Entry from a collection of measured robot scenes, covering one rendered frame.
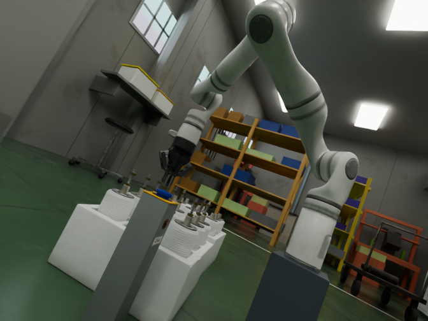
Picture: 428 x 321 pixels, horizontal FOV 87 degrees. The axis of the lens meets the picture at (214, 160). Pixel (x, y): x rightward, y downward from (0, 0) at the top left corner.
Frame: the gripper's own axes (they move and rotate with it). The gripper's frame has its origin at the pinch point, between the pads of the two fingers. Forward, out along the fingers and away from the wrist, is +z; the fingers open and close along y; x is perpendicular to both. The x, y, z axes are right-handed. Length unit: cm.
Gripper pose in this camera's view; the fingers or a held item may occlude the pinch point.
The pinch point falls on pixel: (167, 179)
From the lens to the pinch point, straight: 74.8
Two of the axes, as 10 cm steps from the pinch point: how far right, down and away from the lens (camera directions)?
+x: -5.5, -1.2, 8.3
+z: -4.1, 9.0, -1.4
